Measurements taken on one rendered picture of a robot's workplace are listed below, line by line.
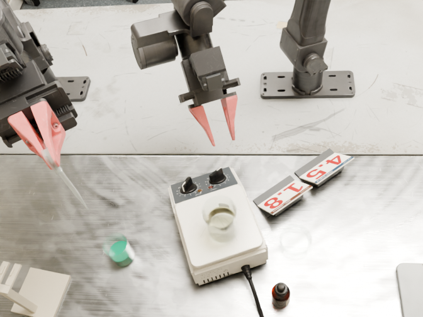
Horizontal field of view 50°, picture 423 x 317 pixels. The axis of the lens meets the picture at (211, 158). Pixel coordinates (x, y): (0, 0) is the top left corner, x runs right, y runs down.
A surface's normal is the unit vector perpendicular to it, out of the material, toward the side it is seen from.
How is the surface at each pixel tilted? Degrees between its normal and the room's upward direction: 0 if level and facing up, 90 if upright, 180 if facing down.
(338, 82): 0
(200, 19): 90
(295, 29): 81
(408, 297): 0
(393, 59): 0
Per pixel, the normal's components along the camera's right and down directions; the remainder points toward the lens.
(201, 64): 0.11, 0.11
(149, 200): -0.11, -0.55
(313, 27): 0.34, 0.64
